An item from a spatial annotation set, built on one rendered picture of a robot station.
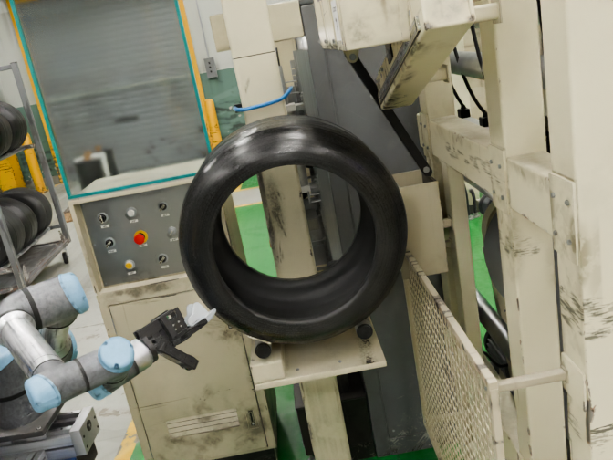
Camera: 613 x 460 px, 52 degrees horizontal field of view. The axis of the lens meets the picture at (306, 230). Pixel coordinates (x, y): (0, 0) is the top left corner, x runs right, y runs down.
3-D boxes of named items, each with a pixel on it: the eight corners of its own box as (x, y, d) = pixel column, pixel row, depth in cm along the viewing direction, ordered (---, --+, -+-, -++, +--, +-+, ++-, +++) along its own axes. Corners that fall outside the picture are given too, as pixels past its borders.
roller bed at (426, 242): (391, 259, 218) (379, 176, 210) (433, 252, 218) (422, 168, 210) (402, 280, 199) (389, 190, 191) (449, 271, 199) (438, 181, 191)
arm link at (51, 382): (-29, 298, 159) (28, 382, 123) (15, 283, 165) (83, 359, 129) (-16, 338, 164) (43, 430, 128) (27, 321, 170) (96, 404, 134)
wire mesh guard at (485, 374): (423, 423, 226) (397, 241, 206) (428, 423, 226) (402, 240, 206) (517, 657, 140) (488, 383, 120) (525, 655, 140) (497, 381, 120)
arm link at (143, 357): (143, 373, 146) (131, 375, 153) (159, 362, 149) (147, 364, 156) (127, 346, 146) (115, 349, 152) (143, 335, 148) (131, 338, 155)
